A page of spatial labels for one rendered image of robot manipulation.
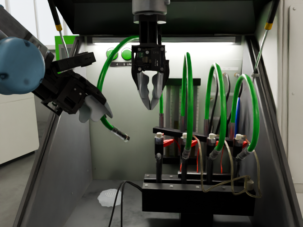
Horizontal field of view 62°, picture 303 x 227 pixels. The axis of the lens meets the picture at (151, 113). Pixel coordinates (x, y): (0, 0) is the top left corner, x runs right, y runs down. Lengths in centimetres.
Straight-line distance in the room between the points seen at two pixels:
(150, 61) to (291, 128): 50
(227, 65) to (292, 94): 29
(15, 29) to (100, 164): 77
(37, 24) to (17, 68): 524
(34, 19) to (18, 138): 272
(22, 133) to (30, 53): 341
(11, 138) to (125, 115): 273
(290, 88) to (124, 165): 71
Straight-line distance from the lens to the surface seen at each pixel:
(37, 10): 566
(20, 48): 37
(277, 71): 86
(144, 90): 61
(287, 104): 87
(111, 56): 67
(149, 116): 106
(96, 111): 61
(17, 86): 37
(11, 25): 54
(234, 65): 106
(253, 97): 68
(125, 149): 112
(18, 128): 373
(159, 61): 54
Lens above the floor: 138
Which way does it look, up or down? 13 degrees down
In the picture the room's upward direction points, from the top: straight up
